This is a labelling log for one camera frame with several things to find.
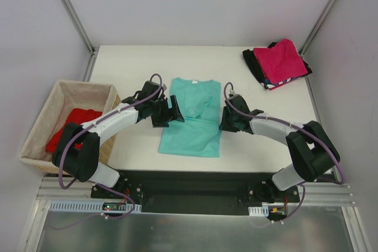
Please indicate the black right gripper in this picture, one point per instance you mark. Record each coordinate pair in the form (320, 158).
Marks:
(230, 121)

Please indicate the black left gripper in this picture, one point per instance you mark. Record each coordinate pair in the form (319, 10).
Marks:
(166, 113)

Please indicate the teal t shirt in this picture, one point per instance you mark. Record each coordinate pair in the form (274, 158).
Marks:
(198, 135)

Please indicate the patterned t shirt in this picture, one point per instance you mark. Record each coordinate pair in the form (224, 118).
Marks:
(271, 86)

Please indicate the black t shirt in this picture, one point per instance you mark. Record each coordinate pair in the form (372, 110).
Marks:
(255, 68)

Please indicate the pink t shirt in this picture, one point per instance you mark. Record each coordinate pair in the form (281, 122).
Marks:
(280, 62)

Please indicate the wicker basket with cloth liner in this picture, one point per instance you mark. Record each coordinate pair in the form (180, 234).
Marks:
(64, 97)

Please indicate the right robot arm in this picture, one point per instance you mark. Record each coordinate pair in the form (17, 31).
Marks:
(311, 151)

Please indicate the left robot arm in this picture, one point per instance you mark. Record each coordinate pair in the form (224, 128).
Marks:
(78, 150)

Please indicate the red t shirt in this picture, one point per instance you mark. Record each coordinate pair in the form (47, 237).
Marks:
(77, 116)

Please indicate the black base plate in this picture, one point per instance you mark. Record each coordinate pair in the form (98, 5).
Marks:
(208, 193)

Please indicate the right white cable duct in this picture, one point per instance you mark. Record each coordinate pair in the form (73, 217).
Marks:
(262, 211)

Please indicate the aluminium rail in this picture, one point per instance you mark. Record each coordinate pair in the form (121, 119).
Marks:
(51, 190)

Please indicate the aluminium frame post right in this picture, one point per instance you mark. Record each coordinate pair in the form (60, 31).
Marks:
(327, 9)

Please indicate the aluminium frame post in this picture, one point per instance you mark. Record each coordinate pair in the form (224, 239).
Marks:
(71, 12)
(327, 9)

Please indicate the aluminium frame post left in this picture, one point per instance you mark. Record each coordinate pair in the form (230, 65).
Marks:
(71, 12)

